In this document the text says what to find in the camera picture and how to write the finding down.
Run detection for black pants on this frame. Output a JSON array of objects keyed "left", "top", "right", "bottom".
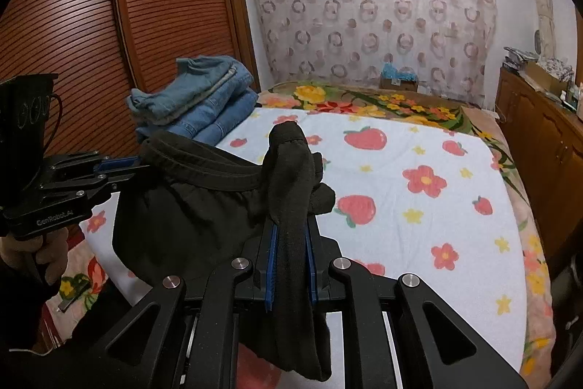
[{"left": 113, "top": 121, "right": 335, "bottom": 381}]

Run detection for left hand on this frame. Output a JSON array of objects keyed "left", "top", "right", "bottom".
[{"left": 1, "top": 228, "right": 68, "bottom": 285}]

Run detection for floral bed blanket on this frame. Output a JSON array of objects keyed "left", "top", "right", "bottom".
[{"left": 42, "top": 79, "right": 559, "bottom": 380}]

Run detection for dark blue folded jeans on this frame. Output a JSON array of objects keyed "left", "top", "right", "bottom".
[{"left": 136, "top": 89, "right": 258, "bottom": 145}]

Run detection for light blue folded jeans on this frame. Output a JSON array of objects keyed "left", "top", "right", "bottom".
[{"left": 126, "top": 55, "right": 254, "bottom": 125}]

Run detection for brown louvered wardrobe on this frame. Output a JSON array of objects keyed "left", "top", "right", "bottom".
[{"left": 1, "top": 0, "right": 257, "bottom": 156}]

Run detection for white fruit-print bed sheet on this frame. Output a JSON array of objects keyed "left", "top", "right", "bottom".
[{"left": 79, "top": 106, "right": 530, "bottom": 389}]

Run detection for brown wooden sideboard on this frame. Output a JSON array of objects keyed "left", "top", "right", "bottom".
[{"left": 495, "top": 68, "right": 582, "bottom": 268}]

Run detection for pink patterned lace curtain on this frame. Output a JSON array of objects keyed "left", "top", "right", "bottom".
[{"left": 254, "top": 0, "right": 497, "bottom": 105}]

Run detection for small box with blue cloth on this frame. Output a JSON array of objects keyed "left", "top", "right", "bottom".
[{"left": 379, "top": 63, "right": 418, "bottom": 92}]

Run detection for cardboard box on sideboard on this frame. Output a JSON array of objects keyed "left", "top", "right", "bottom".
[{"left": 524, "top": 61, "right": 568, "bottom": 96}]

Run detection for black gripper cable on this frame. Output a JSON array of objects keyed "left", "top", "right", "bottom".
[{"left": 40, "top": 93, "right": 62, "bottom": 157}]

